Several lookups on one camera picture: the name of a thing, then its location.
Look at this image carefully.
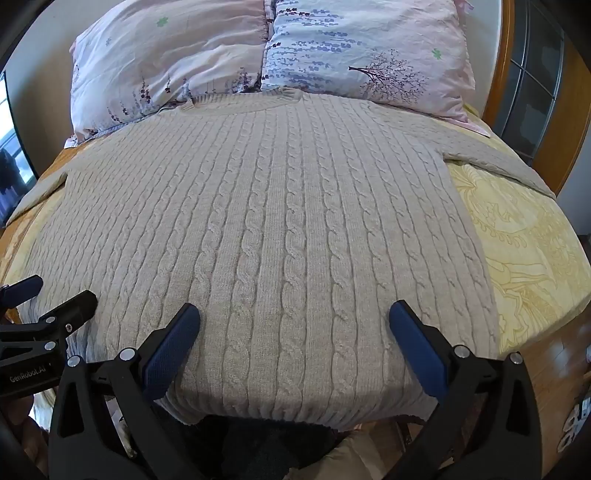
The wooden frame with glass panel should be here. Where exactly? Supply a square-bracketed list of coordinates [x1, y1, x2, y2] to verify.
[481, 0, 591, 197]

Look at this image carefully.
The pink floral pillow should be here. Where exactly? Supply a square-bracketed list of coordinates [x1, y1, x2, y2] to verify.
[65, 0, 271, 148]

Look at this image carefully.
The white slipper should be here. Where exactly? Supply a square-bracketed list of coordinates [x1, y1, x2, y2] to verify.
[556, 398, 591, 455]

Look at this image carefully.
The pink pillow with tree print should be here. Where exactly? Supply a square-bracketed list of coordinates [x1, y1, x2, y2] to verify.
[259, 0, 491, 137]

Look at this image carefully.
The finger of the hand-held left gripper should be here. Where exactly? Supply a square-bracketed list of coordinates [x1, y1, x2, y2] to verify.
[0, 290, 99, 367]
[0, 275, 44, 309]

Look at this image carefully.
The yellow patterned bed sheet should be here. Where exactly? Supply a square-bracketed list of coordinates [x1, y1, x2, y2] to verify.
[0, 104, 588, 363]

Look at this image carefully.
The dark cloth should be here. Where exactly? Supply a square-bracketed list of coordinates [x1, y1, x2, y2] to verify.
[189, 415, 352, 480]

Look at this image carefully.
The dark-framed screen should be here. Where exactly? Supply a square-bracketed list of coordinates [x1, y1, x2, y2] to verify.
[0, 71, 40, 227]

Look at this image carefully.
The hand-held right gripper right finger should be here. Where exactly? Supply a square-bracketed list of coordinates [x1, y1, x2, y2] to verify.
[389, 300, 543, 480]

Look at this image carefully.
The beige cable-knit sweater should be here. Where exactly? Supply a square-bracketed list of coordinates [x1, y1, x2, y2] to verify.
[0, 87, 557, 432]

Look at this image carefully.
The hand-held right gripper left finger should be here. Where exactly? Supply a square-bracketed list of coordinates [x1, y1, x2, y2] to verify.
[48, 302, 204, 480]

